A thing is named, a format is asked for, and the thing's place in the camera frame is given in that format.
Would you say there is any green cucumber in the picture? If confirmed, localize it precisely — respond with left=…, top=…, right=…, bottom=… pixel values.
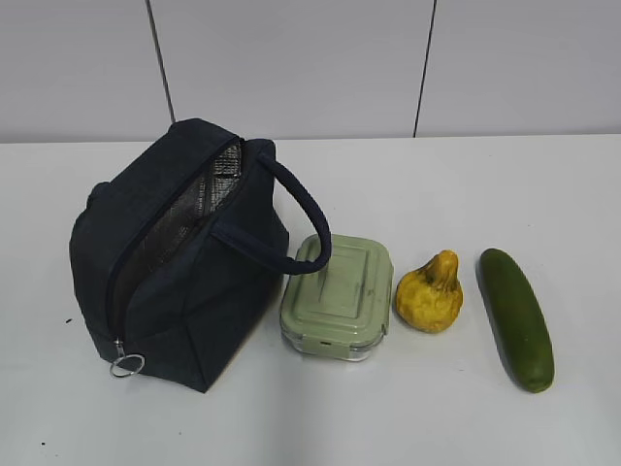
left=478, top=248, right=555, bottom=393

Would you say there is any yellow wrinkled pear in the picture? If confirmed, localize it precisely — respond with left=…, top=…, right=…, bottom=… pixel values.
left=396, top=250, right=464, bottom=334

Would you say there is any green lid glass container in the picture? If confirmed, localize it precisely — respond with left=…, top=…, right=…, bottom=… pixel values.
left=279, top=235, right=394, bottom=362

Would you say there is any navy insulated lunch bag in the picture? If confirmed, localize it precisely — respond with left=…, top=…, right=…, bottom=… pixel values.
left=69, top=118, right=332, bottom=392

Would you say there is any silver zipper pull ring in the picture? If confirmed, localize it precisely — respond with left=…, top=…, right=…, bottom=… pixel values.
left=108, top=338, right=146, bottom=378

